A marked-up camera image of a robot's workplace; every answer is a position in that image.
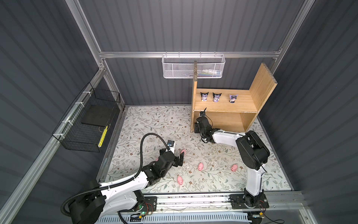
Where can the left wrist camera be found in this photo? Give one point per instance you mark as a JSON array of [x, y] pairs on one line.
[[171, 146]]

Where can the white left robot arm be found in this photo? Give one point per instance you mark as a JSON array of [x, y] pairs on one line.
[[122, 195]]

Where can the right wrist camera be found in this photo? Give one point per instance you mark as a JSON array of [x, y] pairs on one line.
[[203, 113]]

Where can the purple black cat figurine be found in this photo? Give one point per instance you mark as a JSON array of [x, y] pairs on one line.
[[216, 97], [204, 96], [232, 98]]

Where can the black wire basket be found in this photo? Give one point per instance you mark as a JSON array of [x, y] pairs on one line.
[[81, 130]]

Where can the items in mesh basket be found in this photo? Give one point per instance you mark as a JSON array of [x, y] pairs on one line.
[[205, 73]]

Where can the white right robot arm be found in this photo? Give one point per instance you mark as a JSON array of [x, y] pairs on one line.
[[252, 150]]

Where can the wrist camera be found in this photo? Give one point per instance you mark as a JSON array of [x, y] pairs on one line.
[[203, 113], [171, 146]]

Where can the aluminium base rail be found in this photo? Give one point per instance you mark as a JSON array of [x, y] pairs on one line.
[[222, 201]]

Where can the yellow marker pen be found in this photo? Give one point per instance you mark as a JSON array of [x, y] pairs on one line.
[[101, 141]]

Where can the wooden shelf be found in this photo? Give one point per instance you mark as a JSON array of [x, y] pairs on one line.
[[239, 116]]

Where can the white wire mesh basket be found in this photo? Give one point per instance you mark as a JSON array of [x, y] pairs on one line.
[[174, 66]]

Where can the white vented cover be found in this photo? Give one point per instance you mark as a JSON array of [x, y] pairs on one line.
[[190, 218]]

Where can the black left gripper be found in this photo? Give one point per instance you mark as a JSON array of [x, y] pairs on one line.
[[176, 163]]

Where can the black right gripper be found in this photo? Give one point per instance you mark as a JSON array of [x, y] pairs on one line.
[[196, 128]]

